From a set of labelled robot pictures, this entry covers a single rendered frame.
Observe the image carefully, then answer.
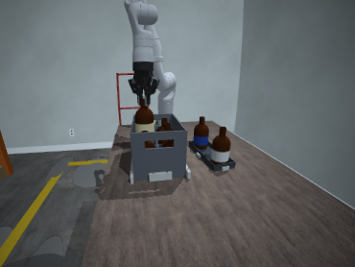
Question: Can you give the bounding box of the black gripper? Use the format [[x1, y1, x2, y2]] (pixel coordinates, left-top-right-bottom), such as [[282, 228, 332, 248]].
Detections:
[[129, 61, 160, 107]]

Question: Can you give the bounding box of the orange-brown bottle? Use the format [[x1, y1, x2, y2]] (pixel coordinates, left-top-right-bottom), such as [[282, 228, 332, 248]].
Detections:
[[134, 99, 154, 133]]

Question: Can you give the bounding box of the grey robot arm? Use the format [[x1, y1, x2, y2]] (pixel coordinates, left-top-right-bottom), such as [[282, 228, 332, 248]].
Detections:
[[124, 0, 177, 114]]

